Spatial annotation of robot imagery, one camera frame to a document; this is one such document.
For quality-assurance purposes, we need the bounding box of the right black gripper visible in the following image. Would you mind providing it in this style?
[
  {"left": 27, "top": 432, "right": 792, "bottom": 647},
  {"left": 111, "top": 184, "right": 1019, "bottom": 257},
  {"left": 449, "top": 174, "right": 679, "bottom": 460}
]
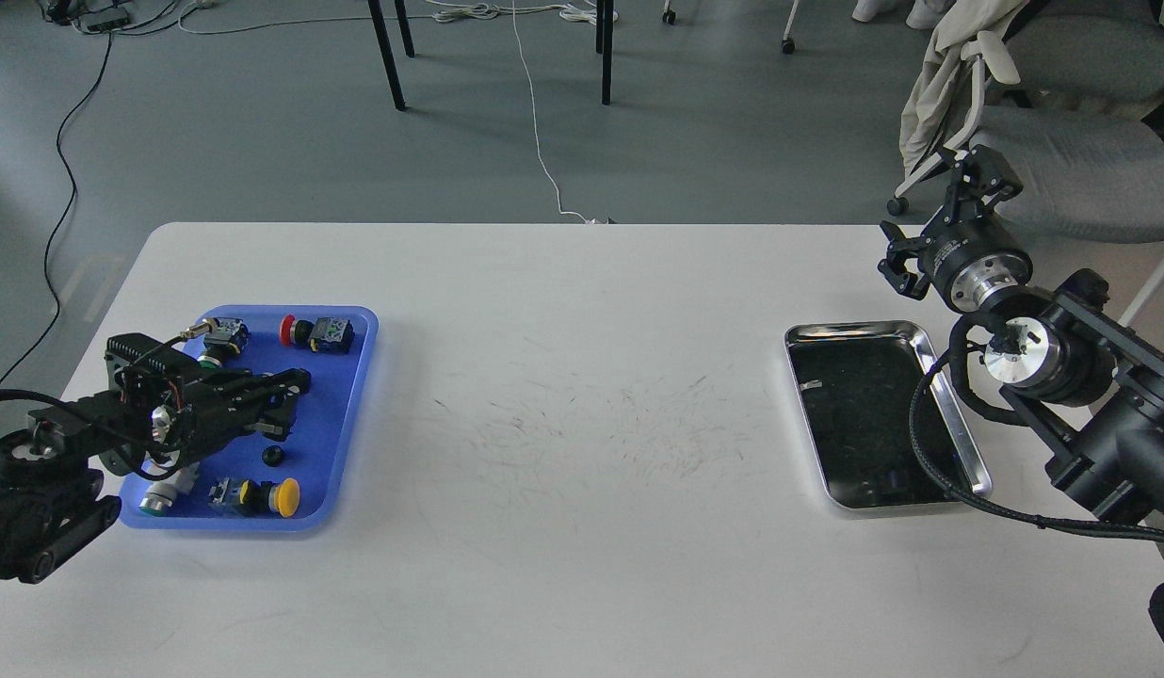
[{"left": 878, "top": 144, "right": 1035, "bottom": 315}]

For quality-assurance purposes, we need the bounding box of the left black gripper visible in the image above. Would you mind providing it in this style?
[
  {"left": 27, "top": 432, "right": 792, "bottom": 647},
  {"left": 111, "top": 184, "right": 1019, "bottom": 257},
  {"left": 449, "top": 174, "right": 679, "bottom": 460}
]
[{"left": 105, "top": 334, "right": 314, "bottom": 467}]

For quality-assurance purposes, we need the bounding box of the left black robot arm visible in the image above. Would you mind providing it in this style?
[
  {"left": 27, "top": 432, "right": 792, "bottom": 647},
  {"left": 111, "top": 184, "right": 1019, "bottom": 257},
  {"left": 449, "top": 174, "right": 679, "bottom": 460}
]
[{"left": 0, "top": 318, "right": 312, "bottom": 584}]

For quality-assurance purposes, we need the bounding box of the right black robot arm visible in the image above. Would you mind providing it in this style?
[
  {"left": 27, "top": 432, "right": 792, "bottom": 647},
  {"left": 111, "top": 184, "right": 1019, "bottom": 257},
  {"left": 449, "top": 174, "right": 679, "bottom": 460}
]
[{"left": 878, "top": 144, "right": 1164, "bottom": 545}]

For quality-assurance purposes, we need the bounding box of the blue plastic tray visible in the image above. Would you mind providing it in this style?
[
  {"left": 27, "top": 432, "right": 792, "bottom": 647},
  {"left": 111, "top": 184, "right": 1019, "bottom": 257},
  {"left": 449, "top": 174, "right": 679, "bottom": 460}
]
[{"left": 119, "top": 304, "right": 379, "bottom": 535}]

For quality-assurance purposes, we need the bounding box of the silver metal tray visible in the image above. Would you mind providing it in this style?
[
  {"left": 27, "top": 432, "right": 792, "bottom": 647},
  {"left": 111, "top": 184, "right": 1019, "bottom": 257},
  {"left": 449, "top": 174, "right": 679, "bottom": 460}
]
[{"left": 782, "top": 320, "right": 993, "bottom": 520}]

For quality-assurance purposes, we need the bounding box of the yellow mushroom push button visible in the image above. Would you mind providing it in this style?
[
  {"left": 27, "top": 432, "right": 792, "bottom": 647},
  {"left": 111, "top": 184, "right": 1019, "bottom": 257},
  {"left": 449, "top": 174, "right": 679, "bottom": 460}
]
[{"left": 207, "top": 476, "right": 301, "bottom": 520}]

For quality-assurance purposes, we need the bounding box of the beige jacket on chair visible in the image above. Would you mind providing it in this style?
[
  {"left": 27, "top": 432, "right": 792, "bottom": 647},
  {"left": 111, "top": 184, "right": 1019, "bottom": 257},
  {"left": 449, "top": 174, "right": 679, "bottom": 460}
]
[{"left": 897, "top": 1, "right": 1028, "bottom": 174}]

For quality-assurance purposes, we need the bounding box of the orange grey push button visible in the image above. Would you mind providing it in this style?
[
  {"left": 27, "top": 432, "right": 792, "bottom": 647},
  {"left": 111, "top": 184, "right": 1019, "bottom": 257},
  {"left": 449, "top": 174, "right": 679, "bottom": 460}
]
[{"left": 139, "top": 462, "right": 201, "bottom": 518}]

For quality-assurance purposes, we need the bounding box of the grey office chair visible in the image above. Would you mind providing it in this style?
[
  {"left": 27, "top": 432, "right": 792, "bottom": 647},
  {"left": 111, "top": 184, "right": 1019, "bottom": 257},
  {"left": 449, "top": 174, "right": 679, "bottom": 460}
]
[{"left": 887, "top": 1, "right": 1164, "bottom": 283}]

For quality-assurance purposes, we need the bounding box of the chair caster wheel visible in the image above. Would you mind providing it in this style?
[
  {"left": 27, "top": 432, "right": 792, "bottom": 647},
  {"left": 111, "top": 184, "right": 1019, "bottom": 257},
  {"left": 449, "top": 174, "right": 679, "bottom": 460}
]
[{"left": 780, "top": 0, "right": 800, "bottom": 56}]

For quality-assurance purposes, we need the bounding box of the black table leg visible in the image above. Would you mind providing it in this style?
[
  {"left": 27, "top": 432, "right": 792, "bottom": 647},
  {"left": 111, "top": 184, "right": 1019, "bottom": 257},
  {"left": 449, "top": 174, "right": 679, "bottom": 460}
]
[
  {"left": 367, "top": 0, "right": 407, "bottom": 111},
  {"left": 393, "top": 0, "right": 417, "bottom": 57},
  {"left": 596, "top": 0, "right": 616, "bottom": 106}
]

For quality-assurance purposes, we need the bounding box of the black table leg right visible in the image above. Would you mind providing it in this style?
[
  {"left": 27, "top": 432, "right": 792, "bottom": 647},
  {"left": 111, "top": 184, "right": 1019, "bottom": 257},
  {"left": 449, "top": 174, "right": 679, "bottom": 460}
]
[{"left": 596, "top": 0, "right": 616, "bottom": 106}]

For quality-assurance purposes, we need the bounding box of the power strip on floor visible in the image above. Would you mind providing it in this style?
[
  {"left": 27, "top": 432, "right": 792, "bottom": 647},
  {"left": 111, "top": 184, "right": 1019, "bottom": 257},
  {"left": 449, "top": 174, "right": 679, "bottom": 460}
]
[{"left": 74, "top": 5, "right": 132, "bottom": 33}]

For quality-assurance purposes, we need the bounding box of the black table leg rear left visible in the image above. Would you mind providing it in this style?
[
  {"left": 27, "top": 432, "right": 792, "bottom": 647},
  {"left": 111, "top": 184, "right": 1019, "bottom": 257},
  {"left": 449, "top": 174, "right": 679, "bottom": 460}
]
[{"left": 393, "top": 0, "right": 417, "bottom": 57}]

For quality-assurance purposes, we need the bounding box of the green push button switch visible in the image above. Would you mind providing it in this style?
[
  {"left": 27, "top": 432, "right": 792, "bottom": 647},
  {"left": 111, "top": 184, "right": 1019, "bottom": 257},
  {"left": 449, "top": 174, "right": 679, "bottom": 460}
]
[{"left": 198, "top": 317, "right": 251, "bottom": 368}]

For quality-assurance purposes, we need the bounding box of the red push button switch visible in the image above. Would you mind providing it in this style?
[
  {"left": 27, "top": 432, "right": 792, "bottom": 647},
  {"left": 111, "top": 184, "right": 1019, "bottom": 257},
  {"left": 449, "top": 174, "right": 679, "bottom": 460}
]
[{"left": 278, "top": 315, "right": 355, "bottom": 355}]

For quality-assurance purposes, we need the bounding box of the black cable on floor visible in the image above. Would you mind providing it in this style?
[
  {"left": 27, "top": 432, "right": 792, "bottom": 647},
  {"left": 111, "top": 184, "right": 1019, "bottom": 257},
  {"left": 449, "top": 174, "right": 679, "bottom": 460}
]
[{"left": 43, "top": 0, "right": 183, "bottom": 312}]

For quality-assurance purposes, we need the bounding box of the white cable on floor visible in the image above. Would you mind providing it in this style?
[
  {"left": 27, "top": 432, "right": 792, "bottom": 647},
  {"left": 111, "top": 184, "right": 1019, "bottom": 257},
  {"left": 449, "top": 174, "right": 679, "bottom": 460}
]
[{"left": 431, "top": 0, "right": 622, "bottom": 225}]

